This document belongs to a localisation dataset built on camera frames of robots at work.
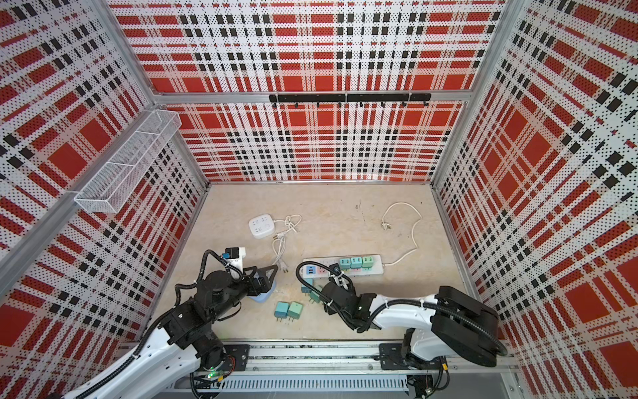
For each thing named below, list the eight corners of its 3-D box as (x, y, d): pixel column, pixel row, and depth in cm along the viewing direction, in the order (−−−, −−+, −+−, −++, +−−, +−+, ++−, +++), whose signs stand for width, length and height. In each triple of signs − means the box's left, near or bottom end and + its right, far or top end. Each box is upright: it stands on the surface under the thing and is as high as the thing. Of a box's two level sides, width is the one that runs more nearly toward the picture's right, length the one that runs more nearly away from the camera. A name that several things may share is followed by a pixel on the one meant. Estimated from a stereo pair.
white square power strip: (251, 241, 102) (249, 237, 100) (249, 220, 109) (248, 217, 107) (276, 235, 104) (275, 232, 102) (273, 216, 111) (272, 212, 109)
